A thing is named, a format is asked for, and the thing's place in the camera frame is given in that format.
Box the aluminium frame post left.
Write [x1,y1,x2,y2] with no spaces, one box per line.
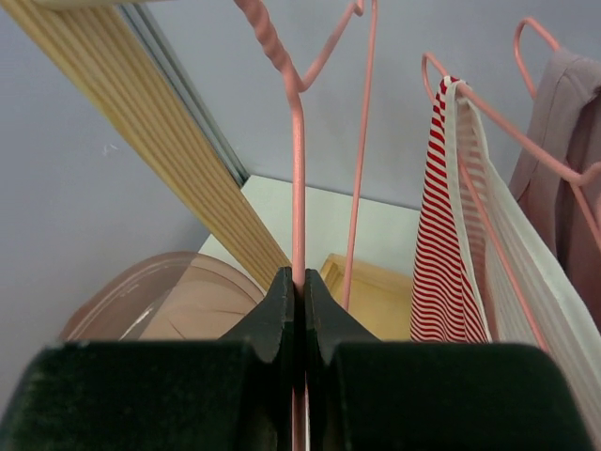
[118,3,250,188]

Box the wooden clothes rack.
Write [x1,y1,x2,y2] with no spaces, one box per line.
[0,0,416,342]

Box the mauve pink tank top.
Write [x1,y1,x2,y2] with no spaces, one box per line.
[508,46,601,330]

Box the pink translucent plastic basket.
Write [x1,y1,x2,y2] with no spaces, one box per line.
[60,252,265,341]

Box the red white striped tank top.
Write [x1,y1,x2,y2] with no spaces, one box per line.
[410,76,600,423]

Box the pink wire hanger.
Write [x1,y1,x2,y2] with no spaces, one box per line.
[232,0,379,451]
[513,17,600,247]
[420,51,550,353]

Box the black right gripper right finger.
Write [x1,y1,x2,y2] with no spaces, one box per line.
[304,270,593,450]

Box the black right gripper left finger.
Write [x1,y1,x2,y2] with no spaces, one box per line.
[1,268,294,450]

